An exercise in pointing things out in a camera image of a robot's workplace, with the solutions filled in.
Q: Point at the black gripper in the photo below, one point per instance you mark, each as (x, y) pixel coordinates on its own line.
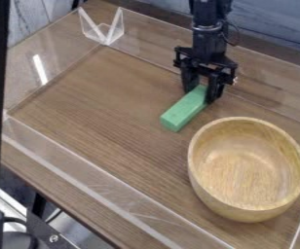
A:
(203, 58)

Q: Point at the green rectangular block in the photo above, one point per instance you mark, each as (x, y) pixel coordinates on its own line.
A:
(184, 109)

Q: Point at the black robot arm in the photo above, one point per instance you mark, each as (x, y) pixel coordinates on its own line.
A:
(207, 13)

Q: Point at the brown wooden bowl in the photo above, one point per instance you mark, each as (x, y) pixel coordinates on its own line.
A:
(243, 168)

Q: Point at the black table leg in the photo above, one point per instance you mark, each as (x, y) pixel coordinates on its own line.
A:
(37, 205)

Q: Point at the clear acrylic tray enclosure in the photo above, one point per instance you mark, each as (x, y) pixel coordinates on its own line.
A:
(89, 82)

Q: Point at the black metal bracket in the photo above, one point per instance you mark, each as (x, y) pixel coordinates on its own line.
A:
(47, 237)

